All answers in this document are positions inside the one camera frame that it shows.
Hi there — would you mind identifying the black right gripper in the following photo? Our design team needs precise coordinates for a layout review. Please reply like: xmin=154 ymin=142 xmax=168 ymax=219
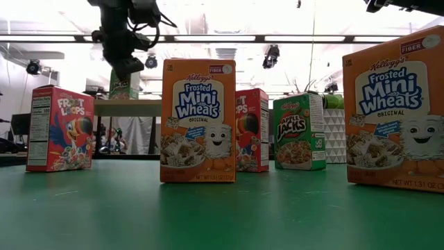
xmin=364 ymin=0 xmax=393 ymax=14

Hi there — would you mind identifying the black overhead frame bar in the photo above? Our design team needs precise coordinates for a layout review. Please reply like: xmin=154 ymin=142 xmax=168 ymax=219
xmin=0 ymin=33 xmax=403 ymax=44

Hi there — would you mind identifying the black ceiling camera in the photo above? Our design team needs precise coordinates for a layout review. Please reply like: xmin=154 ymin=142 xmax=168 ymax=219
xmin=144 ymin=53 xmax=159 ymax=69
xmin=26 ymin=59 xmax=42 ymax=76

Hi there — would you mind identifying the person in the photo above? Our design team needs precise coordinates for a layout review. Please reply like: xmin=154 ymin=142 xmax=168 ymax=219
xmin=100 ymin=126 xmax=128 ymax=154

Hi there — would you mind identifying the white triangle-patterned plant pot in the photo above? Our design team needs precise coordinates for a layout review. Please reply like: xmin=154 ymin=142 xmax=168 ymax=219
xmin=323 ymin=108 xmax=347 ymax=164

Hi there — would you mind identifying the green Apple Jacks cereal box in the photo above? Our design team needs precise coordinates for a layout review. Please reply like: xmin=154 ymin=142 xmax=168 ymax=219
xmin=109 ymin=69 xmax=140 ymax=101
xmin=273 ymin=92 xmax=327 ymax=172

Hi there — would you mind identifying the green succulent plant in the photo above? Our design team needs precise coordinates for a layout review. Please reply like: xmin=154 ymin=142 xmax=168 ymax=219
xmin=291 ymin=78 xmax=345 ymax=110

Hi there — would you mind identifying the black monitor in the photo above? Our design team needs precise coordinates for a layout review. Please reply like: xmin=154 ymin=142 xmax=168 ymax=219
xmin=10 ymin=112 xmax=31 ymax=136

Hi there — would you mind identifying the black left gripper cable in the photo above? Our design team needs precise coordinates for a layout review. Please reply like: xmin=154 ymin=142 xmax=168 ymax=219
xmin=128 ymin=12 xmax=178 ymax=50

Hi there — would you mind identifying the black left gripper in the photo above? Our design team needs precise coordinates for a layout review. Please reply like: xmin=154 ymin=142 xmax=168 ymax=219
xmin=92 ymin=27 xmax=153 ymax=81

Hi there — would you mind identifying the green table mat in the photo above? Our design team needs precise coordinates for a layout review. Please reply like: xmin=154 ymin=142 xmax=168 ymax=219
xmin=0 ymin=158 xmax=444 ymax=250

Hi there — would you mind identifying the black hanging ceiling device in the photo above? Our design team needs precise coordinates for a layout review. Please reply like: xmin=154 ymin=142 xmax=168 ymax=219
xmin=262 ymin=44 xmax=281 ymax=69

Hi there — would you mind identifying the wooden shelf with black frame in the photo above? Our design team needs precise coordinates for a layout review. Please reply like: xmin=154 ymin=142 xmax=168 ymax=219
xmin=93 ymin=99 xmax=162 ymax=160

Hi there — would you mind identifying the orange Frosted Mini-Wheats cereal box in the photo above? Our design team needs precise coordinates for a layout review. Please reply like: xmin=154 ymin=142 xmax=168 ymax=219
xmin=342 ymin=24 xmax=444 ymax=194
xmin=160 ymin=58 xmax=237 ymax=184

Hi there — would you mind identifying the black aluminium table frame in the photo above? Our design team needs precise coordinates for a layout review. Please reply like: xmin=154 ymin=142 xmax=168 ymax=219
xmin=0 ymin=152 xmax=161 ymax=167

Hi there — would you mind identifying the white cloth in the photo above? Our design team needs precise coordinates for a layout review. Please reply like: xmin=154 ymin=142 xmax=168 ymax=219
xmin=114 ymin=116 xmax=157 ymax=156

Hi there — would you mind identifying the red Froot Loops cereal box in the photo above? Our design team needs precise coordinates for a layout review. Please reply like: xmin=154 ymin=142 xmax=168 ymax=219
xmin=235 ymin=87 xmax=270 ymax=174
xmin=26 ymin=85 xmax=96 ymax=173

